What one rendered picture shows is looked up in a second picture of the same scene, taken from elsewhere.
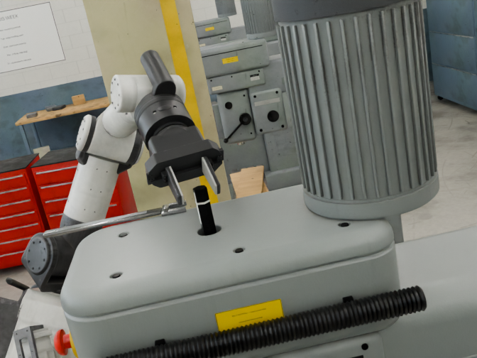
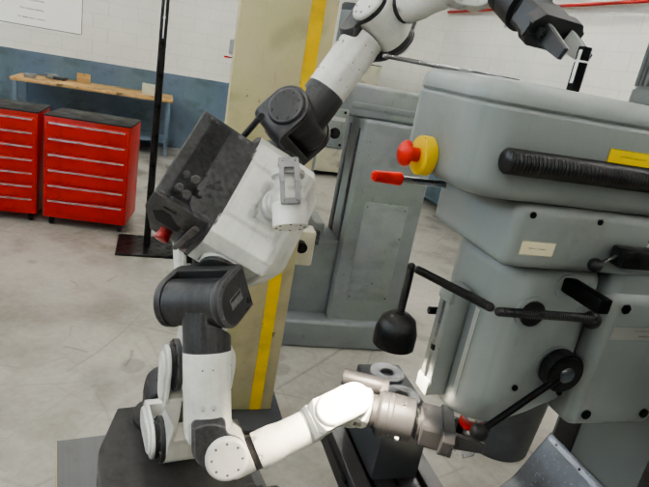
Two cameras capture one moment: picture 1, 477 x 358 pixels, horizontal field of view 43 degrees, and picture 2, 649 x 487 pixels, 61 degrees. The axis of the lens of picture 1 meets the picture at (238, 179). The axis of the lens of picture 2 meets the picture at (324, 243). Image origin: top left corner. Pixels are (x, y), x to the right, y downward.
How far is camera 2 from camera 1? 0.74 m
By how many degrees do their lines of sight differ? 15
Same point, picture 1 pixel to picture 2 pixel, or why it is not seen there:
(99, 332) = (520, 126)
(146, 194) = not seen: hidden behind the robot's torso
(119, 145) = (398, 30)
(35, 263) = (281, 112)
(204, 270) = (619, 103)
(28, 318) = (261, 162)
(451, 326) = not seen: outside the picture
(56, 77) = (66, 47)
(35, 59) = (49, 22)
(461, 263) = not seen: outside the picture
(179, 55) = (315, 29)
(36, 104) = (35, 67)
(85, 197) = (346, 68)
